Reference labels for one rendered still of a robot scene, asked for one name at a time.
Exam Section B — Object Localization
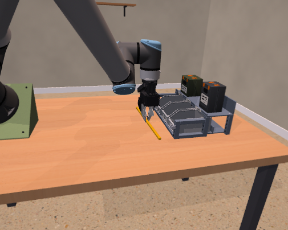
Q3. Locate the grey metal rack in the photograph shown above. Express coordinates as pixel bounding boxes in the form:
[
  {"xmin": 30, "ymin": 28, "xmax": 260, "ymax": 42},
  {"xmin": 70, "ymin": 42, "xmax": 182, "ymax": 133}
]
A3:
[{"xmin": 154, "ymin": 89, "xmax": 236, "ymax": 139}]

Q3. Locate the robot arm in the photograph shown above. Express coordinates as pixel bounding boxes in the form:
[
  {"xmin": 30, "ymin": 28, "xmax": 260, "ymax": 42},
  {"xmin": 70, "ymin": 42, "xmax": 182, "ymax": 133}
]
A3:
[{"xmin": 0, "ymin": 0, "xmax": 161, "ymax": 124}]

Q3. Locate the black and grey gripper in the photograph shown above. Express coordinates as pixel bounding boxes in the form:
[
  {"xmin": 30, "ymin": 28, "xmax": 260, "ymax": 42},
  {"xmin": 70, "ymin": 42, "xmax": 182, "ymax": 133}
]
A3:
[{"xmin": 138, "ymin": 80, "xmax": 160, "ymax": 122}]

